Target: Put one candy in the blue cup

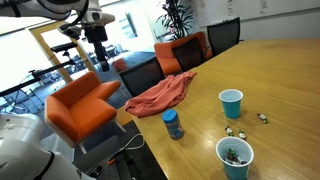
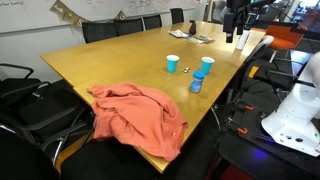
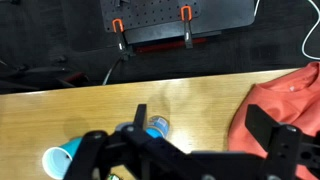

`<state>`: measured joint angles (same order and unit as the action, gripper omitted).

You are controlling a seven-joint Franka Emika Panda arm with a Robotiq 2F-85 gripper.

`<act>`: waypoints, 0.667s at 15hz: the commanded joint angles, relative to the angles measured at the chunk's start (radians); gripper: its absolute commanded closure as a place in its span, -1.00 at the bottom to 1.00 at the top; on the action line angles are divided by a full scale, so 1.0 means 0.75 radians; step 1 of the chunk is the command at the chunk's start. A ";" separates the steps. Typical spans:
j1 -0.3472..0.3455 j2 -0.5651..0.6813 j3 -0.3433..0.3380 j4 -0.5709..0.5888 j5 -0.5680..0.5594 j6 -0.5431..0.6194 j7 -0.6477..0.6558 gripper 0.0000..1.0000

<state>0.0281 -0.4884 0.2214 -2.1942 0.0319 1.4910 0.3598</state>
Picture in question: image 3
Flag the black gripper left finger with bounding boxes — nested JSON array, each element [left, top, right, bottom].
[[63, 103, 148, 180]]

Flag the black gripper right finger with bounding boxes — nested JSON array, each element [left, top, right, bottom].
[[245, 104, 320, 180]]

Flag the blue cup holding candies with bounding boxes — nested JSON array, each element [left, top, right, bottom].
[[41, 136, 83, 180]]

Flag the orange cloth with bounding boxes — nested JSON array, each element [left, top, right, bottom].
[[227, 61, 320, 180]]

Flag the blue lidded snack jar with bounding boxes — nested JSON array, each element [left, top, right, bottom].
[[145, 115, 170, 140]]

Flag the black stand legs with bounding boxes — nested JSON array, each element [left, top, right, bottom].
[[0, 54, 88, 92]]

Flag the orange black clamp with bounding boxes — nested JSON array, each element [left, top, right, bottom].
[[180, 5, 195, 50], [111, 18, 136, 58]]

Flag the red bar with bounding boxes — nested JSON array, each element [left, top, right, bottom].
[[134, 37, 208, 55]]

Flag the white floor cable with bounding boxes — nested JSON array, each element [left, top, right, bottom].
[[102, 54, 127, 86]]

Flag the white power cable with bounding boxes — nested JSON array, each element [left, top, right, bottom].
[[301, 0, 320, 61]]

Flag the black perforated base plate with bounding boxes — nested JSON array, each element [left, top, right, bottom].
[[99, 0, 256, 45]]

